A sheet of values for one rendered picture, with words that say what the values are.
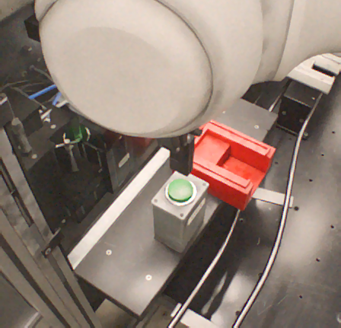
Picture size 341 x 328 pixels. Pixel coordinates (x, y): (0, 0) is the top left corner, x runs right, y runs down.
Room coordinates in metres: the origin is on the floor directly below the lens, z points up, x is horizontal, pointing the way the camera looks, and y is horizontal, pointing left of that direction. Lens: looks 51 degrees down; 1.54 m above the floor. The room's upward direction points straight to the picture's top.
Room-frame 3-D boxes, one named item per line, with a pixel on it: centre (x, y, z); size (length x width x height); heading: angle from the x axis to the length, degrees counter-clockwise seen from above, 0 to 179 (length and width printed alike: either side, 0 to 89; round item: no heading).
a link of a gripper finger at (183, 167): (0.35, -0.01, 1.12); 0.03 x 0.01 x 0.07; 57
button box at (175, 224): (0.36, -0.01, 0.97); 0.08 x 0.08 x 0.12; 57
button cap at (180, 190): (0.35, -0.02, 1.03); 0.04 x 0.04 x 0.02
